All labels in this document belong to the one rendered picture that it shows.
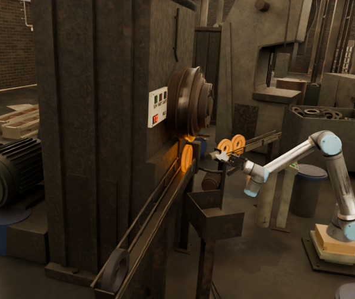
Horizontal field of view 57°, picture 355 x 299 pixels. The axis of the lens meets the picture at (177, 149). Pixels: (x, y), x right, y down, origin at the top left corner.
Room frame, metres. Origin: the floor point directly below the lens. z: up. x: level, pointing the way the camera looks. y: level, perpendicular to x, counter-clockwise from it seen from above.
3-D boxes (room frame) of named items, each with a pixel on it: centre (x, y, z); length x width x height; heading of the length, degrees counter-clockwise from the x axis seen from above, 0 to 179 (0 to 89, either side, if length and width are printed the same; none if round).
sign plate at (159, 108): (1.76, 0.12, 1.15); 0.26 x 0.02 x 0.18; 166
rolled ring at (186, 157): (2.06, -0.07, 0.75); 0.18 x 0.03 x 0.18; 165
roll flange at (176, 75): (2.08, 0.01, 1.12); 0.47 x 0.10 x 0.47; 166
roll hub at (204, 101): (2.04, -0.17, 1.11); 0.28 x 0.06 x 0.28; 166
